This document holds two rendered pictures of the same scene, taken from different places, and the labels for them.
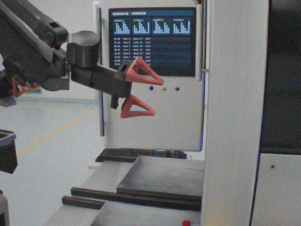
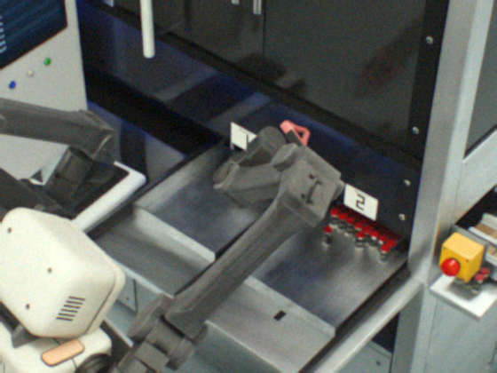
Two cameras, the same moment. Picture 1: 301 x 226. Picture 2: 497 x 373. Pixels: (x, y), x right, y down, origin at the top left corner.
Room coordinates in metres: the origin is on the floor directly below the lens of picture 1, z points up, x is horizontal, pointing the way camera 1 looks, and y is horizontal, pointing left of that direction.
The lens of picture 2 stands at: (-0.07, 1.65, 2.68)
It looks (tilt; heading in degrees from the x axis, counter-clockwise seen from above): 41 degrees down; 297
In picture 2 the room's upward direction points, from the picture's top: 1 degrees clockwise
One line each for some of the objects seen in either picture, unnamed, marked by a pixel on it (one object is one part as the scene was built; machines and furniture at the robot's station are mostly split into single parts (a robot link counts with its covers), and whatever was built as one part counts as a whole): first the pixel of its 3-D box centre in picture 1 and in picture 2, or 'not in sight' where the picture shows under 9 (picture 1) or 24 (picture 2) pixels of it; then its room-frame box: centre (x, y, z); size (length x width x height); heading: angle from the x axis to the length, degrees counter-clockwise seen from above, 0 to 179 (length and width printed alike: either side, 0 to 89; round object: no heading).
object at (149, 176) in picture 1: (180, 179); (220, 195); (0.87, -0.10, 0.90); 0.34 x 0.26 x 0.04; 77
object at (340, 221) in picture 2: not in sight; (361, 234); (0.51, -0.13, 0.91); 0.18 x 0.02 x 0.05; 167
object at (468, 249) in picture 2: not in sight; (462, 255); (0.27, -0.08, 1.00); 0.08 x 0.07 x 0.07; 77
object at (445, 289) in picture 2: not in sight; (470, 287); (0.24, -0.12, 0.87); 0.14 x 0.13 x 0.02; 77
